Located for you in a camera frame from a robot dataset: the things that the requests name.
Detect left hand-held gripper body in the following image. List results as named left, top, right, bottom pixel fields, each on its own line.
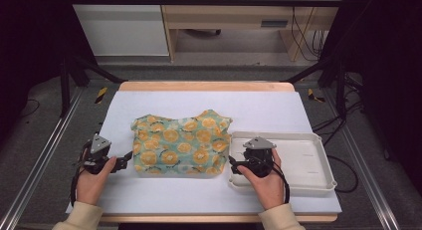
left=81, top=133, right=122, bottom=175

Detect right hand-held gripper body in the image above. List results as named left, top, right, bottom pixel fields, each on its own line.
left=242, top=135, right=278, bottom=178

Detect orange print cloth bag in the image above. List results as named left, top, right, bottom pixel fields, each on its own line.
left=130, top=109, right=234, bottom=176

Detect person's right hand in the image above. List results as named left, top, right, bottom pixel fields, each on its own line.
left=236, top=147, right=286, bottom=212

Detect person's left hand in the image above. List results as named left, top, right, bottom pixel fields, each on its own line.
left=75, top=155, right=118, bottom=206

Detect white plastic tray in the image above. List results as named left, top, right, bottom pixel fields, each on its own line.
left=227, top=130, right=338, bottom=196

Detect yellow black tape marker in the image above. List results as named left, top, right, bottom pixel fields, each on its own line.
left=307, top=88, right=326, bottom=104
left=95, top=87, right=109, bottom=105

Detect white foam mat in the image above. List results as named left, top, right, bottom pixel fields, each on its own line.
left=65, top=91, right=343, bottom=215

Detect black metal stand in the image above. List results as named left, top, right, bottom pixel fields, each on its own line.
left=59, top=53, right=126, bottom=118
left=281, top=52, right=348, bottom=120

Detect wooden table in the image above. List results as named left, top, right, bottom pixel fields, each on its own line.
left=99, top=81, right=339, bottom=224

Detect white cabinet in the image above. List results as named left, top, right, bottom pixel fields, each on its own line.
left=66, top=0, right=170, bottom=57

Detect black curtain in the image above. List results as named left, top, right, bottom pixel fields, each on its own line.
left=0, top=0, right=99, bottom=148
left=319, top=0, right=422, bottom=191

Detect light wooden desk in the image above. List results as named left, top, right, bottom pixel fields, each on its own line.
left=158, top=0, right=346, bottom=63

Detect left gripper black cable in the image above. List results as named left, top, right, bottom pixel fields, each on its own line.
left=69, top=139, right=94, bottom=208

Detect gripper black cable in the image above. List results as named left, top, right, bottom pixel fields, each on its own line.
left=69, top=139, right=94, bottom=208
left=255, top=155, right=292, bottom=205

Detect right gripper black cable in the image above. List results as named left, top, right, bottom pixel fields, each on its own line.
left=255, top=155, right=292, bottom=205

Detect aluminium floor rail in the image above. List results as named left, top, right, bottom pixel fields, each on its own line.
left=0, top=86, right=85, bottom=230
left=321, top=88, right=402, bottom=230

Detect thin black floor cable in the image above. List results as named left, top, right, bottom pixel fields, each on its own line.
left=19, top=98, right=41, bottom=118

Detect black floor cables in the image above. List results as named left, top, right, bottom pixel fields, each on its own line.
left=311, top=73, right=365, bottom=194

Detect hanging black cables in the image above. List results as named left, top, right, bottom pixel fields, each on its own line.
left=290, top=6, right=328, bottom=63

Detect black horizontal frame bar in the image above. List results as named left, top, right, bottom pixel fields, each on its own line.
left=68, top=0, right=343, bottom=8

